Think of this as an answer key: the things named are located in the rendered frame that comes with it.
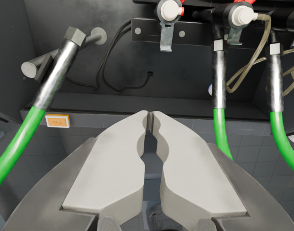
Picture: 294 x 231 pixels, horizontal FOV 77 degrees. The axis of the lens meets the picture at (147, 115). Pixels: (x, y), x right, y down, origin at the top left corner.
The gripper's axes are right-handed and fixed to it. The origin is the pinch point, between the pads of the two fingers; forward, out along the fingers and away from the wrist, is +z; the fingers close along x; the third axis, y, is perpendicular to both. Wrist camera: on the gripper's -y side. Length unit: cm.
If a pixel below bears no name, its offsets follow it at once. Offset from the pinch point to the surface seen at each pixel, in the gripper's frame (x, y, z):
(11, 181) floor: -128, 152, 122
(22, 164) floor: -111, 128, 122
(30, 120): -11.7, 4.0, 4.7
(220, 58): 9.8, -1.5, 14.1
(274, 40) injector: 17.6, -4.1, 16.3
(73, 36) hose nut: -8.3, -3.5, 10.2
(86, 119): -13.6, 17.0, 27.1
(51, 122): -21.2, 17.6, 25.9
